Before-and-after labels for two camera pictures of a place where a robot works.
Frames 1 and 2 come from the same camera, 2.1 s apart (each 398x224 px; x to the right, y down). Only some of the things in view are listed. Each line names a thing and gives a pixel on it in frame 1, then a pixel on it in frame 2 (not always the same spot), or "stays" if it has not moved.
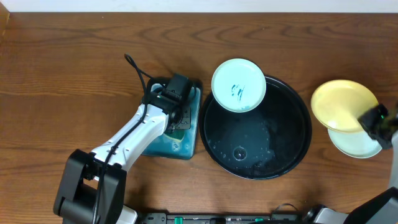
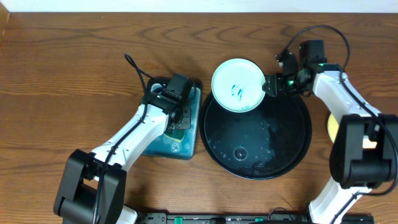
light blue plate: (239, 85) stays
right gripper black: (368, 119) → (275, 84)
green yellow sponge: (176, 137) stays
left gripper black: (185, 117) stays
